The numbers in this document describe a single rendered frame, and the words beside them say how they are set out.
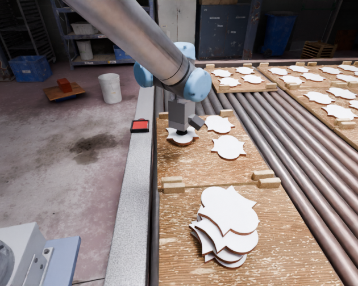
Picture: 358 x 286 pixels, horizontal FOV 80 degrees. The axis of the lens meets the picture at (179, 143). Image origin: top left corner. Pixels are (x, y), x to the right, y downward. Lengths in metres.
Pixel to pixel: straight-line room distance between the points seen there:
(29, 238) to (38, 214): 1.46
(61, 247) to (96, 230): 1.09
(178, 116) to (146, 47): 0.35
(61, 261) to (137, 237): 0.19
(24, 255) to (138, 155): 0.41
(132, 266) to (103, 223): 1.24
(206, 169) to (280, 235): 0.26
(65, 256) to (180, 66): 0.52
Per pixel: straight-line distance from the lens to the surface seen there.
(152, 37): 0.41
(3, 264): 0.52
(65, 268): 0.63
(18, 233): 0.58
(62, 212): 1.94
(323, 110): 1.20
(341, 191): 0.80
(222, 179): 0.65
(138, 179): 0.68
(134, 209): 0.61
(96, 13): 0.37
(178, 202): 0.58
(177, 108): 0.70
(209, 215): 0.48
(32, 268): 0.58
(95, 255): 1.64
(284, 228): 0.59
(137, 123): 0.92
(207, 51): 5.47
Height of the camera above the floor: 1.39
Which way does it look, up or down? 36 degrees down
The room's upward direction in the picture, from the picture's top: straight up
